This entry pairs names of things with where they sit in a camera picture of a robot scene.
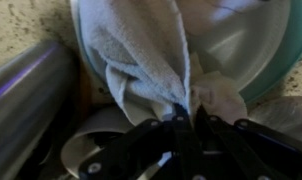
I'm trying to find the teal rimmed bowl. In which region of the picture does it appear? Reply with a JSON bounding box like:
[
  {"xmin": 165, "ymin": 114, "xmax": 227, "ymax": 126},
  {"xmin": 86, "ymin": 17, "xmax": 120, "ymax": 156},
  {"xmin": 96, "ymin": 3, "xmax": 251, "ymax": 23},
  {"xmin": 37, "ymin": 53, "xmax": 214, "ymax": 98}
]
[{"xmin": 177, "ymin": 0, "xmax": 292, "ymax": 92}]

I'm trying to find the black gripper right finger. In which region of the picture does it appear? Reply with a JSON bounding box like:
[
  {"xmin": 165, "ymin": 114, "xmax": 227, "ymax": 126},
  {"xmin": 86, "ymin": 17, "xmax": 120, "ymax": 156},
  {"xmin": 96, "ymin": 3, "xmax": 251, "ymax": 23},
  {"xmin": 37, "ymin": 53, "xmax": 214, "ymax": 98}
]
[{"xmin": 194, "ymin": 105, "xmax": 302, "ymax": 180}]

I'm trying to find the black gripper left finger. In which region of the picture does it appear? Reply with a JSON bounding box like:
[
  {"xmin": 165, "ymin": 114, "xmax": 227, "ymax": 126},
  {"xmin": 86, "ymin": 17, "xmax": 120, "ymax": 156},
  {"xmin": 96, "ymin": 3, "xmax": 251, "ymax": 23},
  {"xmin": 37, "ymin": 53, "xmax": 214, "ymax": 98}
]
[{"xmin": 79, "ymin": 102, "xmax": 209, "ymax": 180}]

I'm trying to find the light blue tea towel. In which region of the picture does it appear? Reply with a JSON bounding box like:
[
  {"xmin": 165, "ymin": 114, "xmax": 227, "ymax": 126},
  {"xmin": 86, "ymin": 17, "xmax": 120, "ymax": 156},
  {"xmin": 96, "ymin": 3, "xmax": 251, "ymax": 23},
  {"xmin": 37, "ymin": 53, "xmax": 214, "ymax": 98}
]
[{"xmin": 70, "ymin": 0, "xmax": 249, "ymax": 127}]

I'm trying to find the stainless steel tumbler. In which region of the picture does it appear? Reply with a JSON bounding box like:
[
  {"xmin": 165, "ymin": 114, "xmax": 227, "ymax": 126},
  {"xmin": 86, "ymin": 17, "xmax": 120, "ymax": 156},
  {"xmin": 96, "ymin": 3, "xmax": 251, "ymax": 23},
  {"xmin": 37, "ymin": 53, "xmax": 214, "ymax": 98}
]
[{"xmin": 0, "ymin": 39, "xmax": 81, "ymax": 180}]

